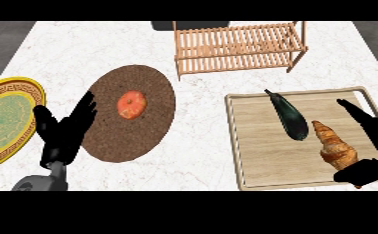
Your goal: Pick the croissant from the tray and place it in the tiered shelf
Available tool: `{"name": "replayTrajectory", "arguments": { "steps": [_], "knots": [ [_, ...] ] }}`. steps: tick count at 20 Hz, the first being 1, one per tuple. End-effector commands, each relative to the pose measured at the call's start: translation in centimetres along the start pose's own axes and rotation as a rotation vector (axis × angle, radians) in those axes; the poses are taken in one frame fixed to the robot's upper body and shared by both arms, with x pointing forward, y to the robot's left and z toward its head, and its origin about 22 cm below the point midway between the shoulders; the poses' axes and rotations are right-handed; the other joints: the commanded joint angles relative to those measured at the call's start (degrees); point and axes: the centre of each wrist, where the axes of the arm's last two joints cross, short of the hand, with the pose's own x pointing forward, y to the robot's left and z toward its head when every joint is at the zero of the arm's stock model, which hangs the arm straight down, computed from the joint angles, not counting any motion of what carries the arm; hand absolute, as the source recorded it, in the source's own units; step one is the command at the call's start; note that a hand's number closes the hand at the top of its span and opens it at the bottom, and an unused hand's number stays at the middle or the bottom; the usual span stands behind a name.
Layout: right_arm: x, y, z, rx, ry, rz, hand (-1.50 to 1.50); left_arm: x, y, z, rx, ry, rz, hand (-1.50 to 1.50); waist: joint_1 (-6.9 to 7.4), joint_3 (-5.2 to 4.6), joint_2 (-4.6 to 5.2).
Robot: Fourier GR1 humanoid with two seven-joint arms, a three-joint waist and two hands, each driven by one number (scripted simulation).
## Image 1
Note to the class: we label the orange tomato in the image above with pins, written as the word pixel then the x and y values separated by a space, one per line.
pixel 132 104

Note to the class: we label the round brown cork placemat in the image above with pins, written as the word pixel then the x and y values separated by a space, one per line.
pixel 130 131

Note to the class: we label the pale wooden tray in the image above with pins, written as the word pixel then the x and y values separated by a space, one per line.
pixel 290 151

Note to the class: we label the golden brown croissant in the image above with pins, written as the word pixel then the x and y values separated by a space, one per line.
pixel 335 146

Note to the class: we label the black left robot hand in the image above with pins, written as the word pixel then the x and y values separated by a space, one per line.
pixel 62 134

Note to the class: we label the wooden slatted tiered shelf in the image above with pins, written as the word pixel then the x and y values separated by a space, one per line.
pixel 236 46

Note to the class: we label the dark green eggplant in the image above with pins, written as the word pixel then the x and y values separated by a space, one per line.
pixel 290 118

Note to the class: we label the dark grey appliance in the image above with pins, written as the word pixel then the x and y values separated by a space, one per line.
pixel 189 25

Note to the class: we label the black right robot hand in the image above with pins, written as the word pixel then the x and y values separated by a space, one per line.
pixel 363 164

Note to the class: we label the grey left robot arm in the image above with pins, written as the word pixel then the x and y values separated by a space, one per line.
pixel 46 179

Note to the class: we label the yellow and green ornate plate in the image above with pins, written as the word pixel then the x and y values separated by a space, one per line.
pixel 13 118

